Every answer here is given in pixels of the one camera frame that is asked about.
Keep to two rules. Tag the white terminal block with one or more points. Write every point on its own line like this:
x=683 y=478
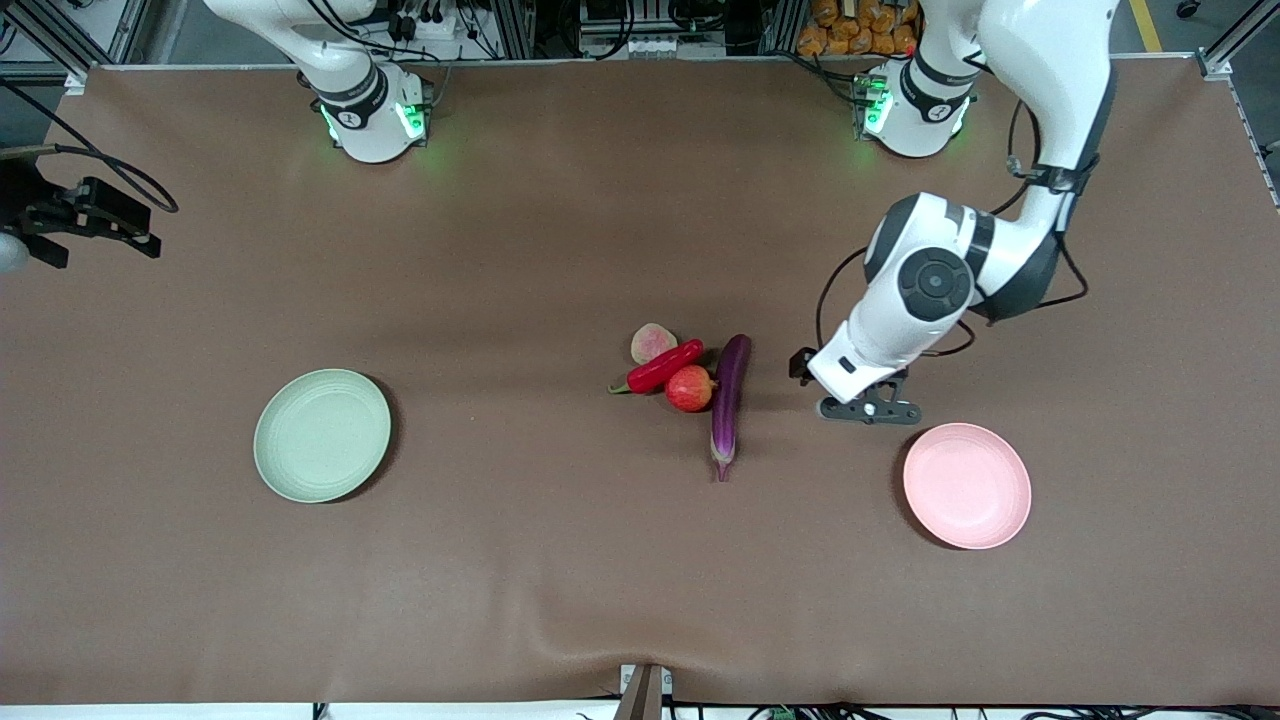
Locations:
x=660 y=45

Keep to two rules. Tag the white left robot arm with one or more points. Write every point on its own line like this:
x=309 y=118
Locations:
x=1050 y=60

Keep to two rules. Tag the red yellow apple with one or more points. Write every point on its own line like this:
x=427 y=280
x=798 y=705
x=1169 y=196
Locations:
x=688 y=390

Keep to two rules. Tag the pink green peach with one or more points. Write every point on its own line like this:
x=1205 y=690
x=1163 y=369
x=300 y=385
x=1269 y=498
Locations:
x=650 y=340

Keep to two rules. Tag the long purple eggplant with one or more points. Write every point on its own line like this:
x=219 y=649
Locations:
x=729 y=400

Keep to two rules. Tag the brown table cloth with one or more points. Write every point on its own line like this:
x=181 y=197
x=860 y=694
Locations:
x=640 y=560

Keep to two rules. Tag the aluminium frame profile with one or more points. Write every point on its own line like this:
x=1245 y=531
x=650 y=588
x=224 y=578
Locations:
x=45 y=30
x=1215 y=62

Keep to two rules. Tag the aluminium frame post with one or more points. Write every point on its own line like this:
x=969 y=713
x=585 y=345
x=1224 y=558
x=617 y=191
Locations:
x=780 y=25
x=512 y=30

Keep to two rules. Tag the red chili pepper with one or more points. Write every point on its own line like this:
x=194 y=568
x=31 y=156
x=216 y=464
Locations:
x=665 y=367

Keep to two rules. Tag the white power strip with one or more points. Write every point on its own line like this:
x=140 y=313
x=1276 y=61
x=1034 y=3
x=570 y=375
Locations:
x=430 y=25

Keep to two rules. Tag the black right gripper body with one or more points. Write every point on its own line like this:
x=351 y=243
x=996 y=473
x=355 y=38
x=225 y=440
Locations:
x=22 y=203

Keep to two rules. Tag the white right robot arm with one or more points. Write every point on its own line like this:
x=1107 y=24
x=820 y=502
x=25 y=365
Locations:
x=370 y=130

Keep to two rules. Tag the pale green round plate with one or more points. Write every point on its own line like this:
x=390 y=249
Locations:
x=320 y=435

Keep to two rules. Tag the pink round plate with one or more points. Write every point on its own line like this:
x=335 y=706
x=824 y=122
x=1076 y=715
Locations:
x=965 y=485

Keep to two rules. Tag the pile of orange-brown objects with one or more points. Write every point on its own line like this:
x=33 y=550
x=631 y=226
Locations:
x=850 y=30

